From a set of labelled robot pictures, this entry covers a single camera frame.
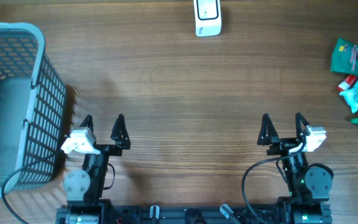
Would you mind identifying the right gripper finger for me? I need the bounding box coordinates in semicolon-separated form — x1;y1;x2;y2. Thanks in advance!
257;113;279;146
295;112;309;140

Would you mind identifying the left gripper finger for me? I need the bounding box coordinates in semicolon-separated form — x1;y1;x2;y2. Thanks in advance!
110;114;131;149
80;114;94;132

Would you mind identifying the red snack packet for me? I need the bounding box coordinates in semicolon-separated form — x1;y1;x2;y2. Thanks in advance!
337;75;358;92

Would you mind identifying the green 3M glove packet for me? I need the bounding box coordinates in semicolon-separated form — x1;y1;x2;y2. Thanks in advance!
330;38;358;76

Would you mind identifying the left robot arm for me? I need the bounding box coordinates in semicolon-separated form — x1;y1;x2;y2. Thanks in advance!
55;114;131;224

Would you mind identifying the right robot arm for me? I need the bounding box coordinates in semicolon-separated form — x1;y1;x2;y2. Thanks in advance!
257;113;334;224

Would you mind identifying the white barcode scanner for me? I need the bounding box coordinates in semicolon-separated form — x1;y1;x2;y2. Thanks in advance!
193;0;222;37

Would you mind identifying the grey plastic shopping basket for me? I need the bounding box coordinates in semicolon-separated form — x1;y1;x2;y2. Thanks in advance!
0;22;67;198

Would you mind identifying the black right camera cable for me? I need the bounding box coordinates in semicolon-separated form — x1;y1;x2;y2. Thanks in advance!
241;141;306;224

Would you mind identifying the black camera cable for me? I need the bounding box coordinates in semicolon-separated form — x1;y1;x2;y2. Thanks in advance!
241;141;306;224
1;151;67;224

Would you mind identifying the black left camera cable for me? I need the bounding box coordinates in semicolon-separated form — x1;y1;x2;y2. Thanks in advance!
1;151;67;224

